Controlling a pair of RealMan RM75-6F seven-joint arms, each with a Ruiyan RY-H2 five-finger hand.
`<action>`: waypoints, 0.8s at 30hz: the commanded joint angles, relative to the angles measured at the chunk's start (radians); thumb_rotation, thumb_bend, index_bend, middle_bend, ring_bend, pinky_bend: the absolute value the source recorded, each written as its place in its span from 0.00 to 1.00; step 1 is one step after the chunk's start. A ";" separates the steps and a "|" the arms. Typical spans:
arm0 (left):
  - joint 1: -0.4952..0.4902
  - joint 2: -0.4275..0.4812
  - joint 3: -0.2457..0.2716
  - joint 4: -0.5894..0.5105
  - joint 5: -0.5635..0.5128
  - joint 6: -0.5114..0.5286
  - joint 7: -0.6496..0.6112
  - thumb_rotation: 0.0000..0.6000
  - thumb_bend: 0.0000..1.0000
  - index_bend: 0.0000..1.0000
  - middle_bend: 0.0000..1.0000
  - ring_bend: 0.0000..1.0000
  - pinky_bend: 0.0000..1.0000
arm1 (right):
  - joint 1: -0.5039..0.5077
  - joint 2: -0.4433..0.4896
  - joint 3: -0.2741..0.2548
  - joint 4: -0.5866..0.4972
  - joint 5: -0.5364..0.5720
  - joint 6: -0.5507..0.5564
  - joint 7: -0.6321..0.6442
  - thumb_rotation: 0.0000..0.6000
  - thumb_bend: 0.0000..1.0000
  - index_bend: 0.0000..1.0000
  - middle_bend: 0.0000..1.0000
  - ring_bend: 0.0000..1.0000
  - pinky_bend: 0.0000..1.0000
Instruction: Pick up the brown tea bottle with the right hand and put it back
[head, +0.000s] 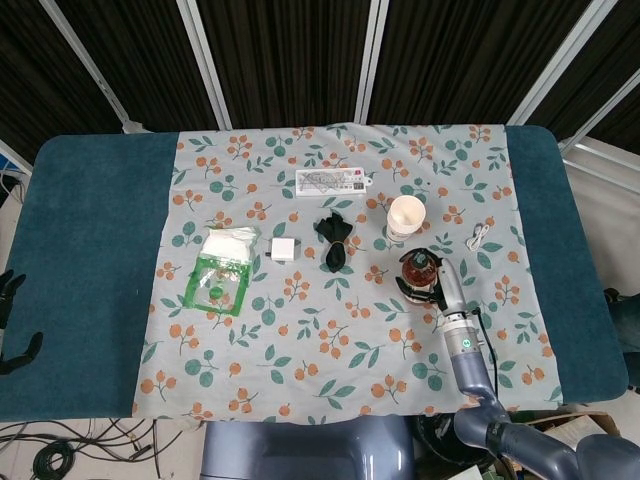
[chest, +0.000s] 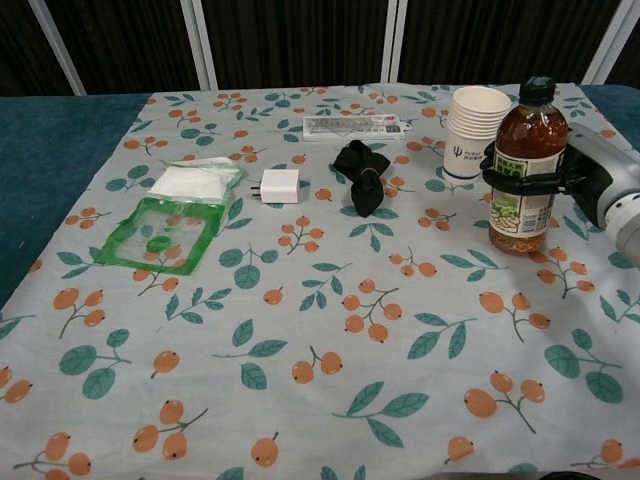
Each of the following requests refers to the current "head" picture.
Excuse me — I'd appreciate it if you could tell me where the white coiled usb cable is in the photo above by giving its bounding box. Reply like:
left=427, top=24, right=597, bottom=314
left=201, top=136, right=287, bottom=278
left=465, top=223, right=491, bottom=250

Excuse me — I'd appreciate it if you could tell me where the white aluminium partition post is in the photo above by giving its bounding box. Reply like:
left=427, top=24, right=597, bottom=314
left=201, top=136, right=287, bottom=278
left=558, top=69, right=640, bottom=171
left=505, top=0, right=610, bottom=127
left=38, top=0, right=147, bottom=134
left=354, top=0, right=391, bottom=125
left=175, top=0, right=233, bottom=130

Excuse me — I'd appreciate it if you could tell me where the blue-grey robot torso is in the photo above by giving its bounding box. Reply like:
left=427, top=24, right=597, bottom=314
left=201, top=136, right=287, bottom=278
left=200, top=414, right=416, bottom=480

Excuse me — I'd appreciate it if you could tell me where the white printed flat package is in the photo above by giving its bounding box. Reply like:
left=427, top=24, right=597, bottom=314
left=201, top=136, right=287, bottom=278
left=294, top=167, right=371, bottom=197

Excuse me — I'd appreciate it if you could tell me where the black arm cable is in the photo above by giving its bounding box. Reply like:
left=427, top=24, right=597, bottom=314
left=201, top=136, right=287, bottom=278
left=468, top=307, right=501, bottom=406

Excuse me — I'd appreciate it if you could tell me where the floor cable bunch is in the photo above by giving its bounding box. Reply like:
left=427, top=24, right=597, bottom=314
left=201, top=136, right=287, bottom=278
left=0, top=418, right=201, bottom=480

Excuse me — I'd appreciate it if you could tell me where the black waste bin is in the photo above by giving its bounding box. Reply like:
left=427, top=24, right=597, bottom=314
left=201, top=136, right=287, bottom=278
left=413, top=413, right=501, bottom=480

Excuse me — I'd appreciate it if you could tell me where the dark blue seat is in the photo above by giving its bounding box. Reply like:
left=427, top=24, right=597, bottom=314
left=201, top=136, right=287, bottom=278
left=602, top=287, right=640, bottom=351

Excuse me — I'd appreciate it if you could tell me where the white cube charger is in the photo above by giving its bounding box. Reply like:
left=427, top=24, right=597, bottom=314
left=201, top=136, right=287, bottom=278
left=264, top=237, right=302, bottom=264

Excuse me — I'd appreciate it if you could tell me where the teal table cover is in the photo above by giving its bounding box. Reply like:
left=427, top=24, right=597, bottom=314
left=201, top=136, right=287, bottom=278
left=0, top=123, right=630, bottom=420

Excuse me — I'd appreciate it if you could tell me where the floral tablecloth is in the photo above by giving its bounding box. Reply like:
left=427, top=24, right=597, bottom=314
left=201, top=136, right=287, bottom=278
left=130, top=122, right=565, bottom=426

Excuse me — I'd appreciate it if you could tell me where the white paper cup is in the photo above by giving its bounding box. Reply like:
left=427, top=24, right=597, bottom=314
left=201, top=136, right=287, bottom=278
left=385, top=195, right=427, bottom=245

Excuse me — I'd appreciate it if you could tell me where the brown tea bottle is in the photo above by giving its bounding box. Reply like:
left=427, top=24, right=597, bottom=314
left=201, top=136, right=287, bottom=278
left=399, top=250, right=441, bottom=301

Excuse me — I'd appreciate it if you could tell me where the green white plastic packet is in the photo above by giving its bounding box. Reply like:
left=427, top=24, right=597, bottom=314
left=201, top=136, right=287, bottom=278
left=183, top=225, right=260, bottom=316

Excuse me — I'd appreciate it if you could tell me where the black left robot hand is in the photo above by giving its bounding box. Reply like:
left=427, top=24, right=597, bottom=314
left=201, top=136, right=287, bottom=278
left=0, top=270, right=45, bottom=376

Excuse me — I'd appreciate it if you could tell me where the brown cardboard box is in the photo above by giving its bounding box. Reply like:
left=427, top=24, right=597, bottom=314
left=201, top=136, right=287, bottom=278
left=514, top=410, right=626, bottom=454

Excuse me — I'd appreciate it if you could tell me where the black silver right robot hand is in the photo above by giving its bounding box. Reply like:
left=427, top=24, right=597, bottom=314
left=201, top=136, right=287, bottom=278
left=393, top=248, right=471, bottom=317

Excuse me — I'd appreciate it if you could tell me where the black tied sock bundle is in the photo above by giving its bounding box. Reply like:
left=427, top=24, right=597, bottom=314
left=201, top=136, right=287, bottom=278
left=313, top=210, right=355, bottom=275

